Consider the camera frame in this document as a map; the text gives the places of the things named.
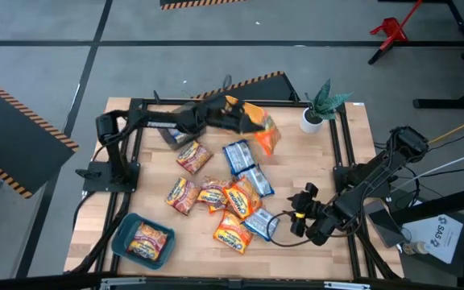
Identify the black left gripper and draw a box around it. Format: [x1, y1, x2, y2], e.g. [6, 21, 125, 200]
[183, 95, 266, 135]

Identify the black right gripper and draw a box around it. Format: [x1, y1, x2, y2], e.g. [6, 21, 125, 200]
[290, 181, 340, 247]

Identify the blue Maruchan noodle packet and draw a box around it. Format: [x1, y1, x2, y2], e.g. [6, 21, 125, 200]
[240, 207, 280, 242]
[238, 164, 276, 198]
[222, 139, 256, 176]
[168, 126, 189, 143]

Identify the red Maruchan noodle packet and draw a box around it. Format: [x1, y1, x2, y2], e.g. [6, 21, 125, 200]
[175, 139, 214, 176]
[164, 176, 201, 216]
[196, 176, 233, 209]
[126, 222, 169, 262]

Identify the yellow plastic bin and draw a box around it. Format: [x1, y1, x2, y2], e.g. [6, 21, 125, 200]
[220, 95, 270, 131]

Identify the black hazard-striped platform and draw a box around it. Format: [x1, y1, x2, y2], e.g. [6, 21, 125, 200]
[159, 0, 249, 11]
[0, 70, 80, 201]
[191, 70, 301, 104]

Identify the potted plant white pot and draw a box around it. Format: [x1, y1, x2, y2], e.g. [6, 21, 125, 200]
[298, 78, 354, 135]

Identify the grey plastic bin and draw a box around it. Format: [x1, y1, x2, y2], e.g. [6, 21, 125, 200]
[159, 103, 208, 152]

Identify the black tablet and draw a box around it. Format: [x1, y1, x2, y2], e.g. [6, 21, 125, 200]
[363, 199, 407, 249]

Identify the small cork-coloured bottle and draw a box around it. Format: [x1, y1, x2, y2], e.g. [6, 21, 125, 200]
[401, 240, 429, 255]

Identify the white printed paper sheet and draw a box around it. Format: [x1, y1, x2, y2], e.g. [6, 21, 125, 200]
[401, 213, 464, 265]

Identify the black desk edge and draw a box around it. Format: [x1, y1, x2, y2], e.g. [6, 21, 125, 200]
[391, 184, 464, 226]

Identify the black desk foot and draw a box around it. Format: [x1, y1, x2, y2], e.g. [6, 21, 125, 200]
[412, 78, 464, 110]

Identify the teal plastic bin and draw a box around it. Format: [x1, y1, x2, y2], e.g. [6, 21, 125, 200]
[110, 212, 176, 271]

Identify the red metal stand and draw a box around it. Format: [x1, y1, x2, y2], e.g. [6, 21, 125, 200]
[367, 0, 425, 66]

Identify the black crossbar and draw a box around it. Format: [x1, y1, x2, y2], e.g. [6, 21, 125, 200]
[0, 272, 464, 290]

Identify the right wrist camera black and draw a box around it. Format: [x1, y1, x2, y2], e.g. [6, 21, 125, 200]
[288, 193, 310, 215]

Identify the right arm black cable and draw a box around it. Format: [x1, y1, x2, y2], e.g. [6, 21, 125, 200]
[266, 209, 340, 247]

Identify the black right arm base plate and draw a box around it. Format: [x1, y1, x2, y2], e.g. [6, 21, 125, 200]
[332, 164, 394, 199]

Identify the black cable conduit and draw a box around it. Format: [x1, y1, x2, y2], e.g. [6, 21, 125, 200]
[70, 192, 133, 275]
[344, 197, 402, 281]

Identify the black aluminium table frame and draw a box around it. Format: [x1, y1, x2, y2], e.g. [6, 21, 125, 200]
[64, 97, 404, 283]

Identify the silver metal bracket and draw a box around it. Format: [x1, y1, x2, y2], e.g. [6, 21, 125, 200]
[98, 275, 147, 290]
[323, 280, 372, 290]

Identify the white floor cable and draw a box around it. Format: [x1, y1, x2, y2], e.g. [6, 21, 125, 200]
[388, 143, 464, 193]

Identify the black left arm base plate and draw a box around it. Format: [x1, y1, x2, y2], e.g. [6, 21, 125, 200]
[81, 160, 141, 193]

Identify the yellow floor cable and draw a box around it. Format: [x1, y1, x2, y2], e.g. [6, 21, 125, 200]
[428, 111, 464, 145]

